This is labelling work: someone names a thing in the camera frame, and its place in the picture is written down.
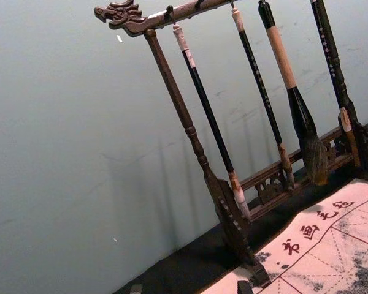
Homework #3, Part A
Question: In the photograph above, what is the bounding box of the black brush with white lettering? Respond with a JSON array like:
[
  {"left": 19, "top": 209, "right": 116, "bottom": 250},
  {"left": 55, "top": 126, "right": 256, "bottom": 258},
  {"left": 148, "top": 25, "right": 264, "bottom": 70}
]
[{"left": 309, "top": 0, "right": 361, "bottom": 167}]

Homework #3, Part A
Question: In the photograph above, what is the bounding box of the large brush with tan handle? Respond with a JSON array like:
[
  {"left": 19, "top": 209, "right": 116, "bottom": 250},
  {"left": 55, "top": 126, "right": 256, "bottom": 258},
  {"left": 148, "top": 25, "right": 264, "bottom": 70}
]
[{"left": 257, "top": 0, "right": 329, "bottom": 187}]

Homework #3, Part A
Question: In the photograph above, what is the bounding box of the small dark block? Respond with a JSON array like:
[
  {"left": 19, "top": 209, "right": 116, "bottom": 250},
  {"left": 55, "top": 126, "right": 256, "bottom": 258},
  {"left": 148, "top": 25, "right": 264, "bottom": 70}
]
[{"left": 237, "top": 279, "right": 256, "bottom": 294}]

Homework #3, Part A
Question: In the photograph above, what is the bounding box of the dark wooden dragon brush rack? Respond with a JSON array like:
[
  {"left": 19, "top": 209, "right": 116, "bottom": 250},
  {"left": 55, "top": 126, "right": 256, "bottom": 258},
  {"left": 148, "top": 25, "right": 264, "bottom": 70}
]
[{"left": 94, "top": 0, "right": 368, "bottom": 288}]

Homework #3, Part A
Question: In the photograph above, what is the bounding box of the slim black brush, brown tip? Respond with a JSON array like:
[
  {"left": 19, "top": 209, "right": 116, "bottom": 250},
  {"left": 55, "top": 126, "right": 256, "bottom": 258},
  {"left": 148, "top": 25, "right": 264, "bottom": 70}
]
[{"left": 231, "top": 7, "right": 296, "bottom": 190}]

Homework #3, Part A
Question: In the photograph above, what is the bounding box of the slim black brush, white cap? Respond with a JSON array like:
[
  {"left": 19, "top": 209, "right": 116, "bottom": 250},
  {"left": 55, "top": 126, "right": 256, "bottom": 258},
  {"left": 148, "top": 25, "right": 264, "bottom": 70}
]
[{"left": 171, "top": 23, "right": 252, "bottom": 220}]

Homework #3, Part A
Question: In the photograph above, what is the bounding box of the white felt calligraphy mat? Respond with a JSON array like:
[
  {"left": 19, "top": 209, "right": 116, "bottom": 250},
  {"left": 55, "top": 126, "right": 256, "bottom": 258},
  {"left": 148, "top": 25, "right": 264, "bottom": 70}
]
[{"left": 201, "top": 179, "right": 368, "bottom": 294}]

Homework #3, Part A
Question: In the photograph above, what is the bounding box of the black table cloth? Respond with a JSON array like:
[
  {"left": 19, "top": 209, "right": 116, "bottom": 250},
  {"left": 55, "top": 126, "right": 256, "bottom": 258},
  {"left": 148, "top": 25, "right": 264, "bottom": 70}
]
[{"left": 112, "top": 115, "right": 368, "bottom": 294}]

